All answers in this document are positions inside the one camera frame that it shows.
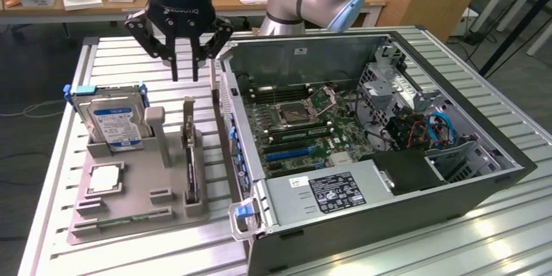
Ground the black GPU card metal bracket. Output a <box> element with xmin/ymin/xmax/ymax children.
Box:
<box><xmin>180</xmin><ymin>96</ymin><xmax>203</xmax><ymax>200</ymax></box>

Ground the hard disk blue carrier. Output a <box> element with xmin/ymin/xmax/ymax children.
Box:
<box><xmin>63</xmin><ymin>82</ymin><xmax>151</xmax><ymax>153</ymax></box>

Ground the CPU socket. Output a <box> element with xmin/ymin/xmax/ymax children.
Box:
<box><xmin>275</xmin><ymin>100</ymin><xmax>319</xmax><ymax>127</ymax></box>

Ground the metal socket cover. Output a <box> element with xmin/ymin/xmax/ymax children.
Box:
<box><xmin>304</xmin><ymin>85</ymin><xmax>343</xmax><ymax>112</ymax></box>

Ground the long black expansion slot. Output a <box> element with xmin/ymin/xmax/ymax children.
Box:
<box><xmin>263</xmin><ymin>142</ymin><xmax>314</xmax><ymax>155</ymax></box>

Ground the blue expansion slot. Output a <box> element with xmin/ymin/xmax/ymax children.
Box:
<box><xmin>264</xmin><ymin>147</ymin><xmax>319</xmax><ymax>162</ymax></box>

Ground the silver perforated disk bay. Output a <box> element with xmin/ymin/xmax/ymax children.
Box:
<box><xmin>356</xmin><ymin>45</ymin><xmax>436</xmax><ymax>153</ymax></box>

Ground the green motherboard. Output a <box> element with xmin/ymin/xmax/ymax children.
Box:
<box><xmin>239</xmin><ymin>80</ymin><xmax>380</xmax><ymax>182</ymax></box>

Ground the silver CPU chip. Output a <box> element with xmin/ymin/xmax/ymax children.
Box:
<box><xmin>88</xmin><ymin>165</ymin><xmax>126</xmax><ymax>193</ymax></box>

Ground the grey parts rack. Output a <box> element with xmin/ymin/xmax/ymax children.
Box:
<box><xmin>67</xmin><ymin>106</ymin><xmax>212</xmax><ymax>245</ymax></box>

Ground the silver chipset heatsink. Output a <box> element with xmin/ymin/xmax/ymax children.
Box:
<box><xmin>330</xmin><ymin>152</ymin><xmax>354</xmax><ymax>166</ymax></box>

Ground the black fan housing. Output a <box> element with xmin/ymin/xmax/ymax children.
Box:
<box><xmin>386</xmin><ymin>114</ymin><xmax>432</xmax><ymax>153</ymax></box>

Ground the grey power supply unit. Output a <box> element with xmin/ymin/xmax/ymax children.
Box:
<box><xmin>262</xmin><ymin>158</ymin><xmax>398</xmax><ymax>229</ymax></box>

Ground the green RAM stick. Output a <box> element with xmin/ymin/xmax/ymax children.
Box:
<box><xmin>95</xmin><ymin>211</ymin><xmax>170</xmax><ymax>226</ymax></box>

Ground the silver sheet metal disk bay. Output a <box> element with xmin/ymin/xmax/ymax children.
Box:
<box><xmin>424</xmin><ymin>133</ymin><xmax>507</xmax><ymax>186</ymax></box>

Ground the black slanted pole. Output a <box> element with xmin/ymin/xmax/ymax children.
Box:
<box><xmin>479</xmin><ymin>0</ymin><xmax>552</xmax><ymax>77</ymax></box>

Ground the black and silver PC case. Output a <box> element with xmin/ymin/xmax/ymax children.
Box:
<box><xmin>208</xmin><ymin>28</ymin><xmax>539</xmax><ymax>276</ymax></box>

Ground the red wire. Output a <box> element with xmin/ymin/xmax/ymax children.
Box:
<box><xmin>412</xmin><ymin>120</ymin><xmax>439</xmax><ymax>147</ymax></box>

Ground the blue wire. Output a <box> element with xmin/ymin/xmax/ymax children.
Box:
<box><xmin>426</xmin><ymin>111</ymin><xmax>459</xmax><ymax>148</ymax></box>

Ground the white table frame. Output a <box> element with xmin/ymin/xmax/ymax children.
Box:
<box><xmin>468</xmin><ymin>0</ymin><xmax>552</xmax><ymax>58</ymax></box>

